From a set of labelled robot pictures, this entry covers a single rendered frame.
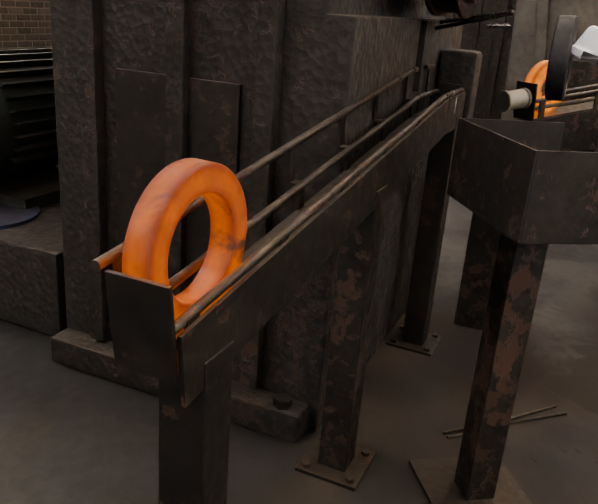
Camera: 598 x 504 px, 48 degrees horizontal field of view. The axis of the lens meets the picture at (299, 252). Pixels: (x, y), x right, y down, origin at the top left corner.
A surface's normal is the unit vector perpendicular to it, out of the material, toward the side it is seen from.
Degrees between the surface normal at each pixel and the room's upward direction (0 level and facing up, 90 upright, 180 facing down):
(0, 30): 90
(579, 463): 1
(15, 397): 0
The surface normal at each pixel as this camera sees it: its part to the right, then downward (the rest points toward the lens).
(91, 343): 0.07, -0.93
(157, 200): -0.25, -0.48
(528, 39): -0.62, 0.23
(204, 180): 0.89, 0.22
